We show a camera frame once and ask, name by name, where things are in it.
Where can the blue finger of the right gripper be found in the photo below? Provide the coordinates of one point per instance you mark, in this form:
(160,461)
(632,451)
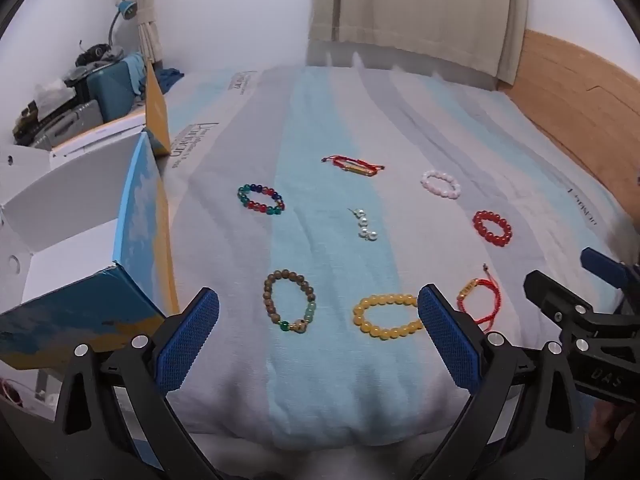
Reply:
(558,303)
(612,272)

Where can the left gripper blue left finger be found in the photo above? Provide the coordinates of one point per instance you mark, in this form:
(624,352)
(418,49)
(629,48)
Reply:
(180,338)

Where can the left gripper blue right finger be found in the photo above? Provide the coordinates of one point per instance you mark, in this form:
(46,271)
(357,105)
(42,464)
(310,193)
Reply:
(453,334)

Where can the red cord bracelet gold bead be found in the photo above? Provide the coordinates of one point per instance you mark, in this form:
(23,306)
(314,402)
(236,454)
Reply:
(481,299)

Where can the white pearl earrings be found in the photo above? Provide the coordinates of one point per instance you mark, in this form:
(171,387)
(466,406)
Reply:
(364,230)

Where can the red cord bracelet gold tube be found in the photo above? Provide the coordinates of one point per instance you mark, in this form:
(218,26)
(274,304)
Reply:
(354,165)

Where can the white cardboard box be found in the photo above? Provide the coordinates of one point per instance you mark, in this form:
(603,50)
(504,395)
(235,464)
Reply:
(85,249)

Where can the wooden headboard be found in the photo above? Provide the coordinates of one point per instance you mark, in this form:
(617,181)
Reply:
(588,107)

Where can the striped bed sheet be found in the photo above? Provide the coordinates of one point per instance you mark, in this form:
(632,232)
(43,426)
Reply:
(257,216)

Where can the grey suitcase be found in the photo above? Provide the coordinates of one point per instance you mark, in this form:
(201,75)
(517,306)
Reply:
(76,121)

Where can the blue clothes pile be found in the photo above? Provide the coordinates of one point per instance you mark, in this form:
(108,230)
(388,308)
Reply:
(167,78)

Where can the teal suitcase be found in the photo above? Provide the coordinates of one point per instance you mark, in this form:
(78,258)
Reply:
(111,87)

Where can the blue desk lamp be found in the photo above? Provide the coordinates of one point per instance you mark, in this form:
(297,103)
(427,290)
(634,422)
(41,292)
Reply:
(126,10)

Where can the tied beige curtain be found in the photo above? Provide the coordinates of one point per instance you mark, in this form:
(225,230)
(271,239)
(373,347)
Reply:
(147,30)

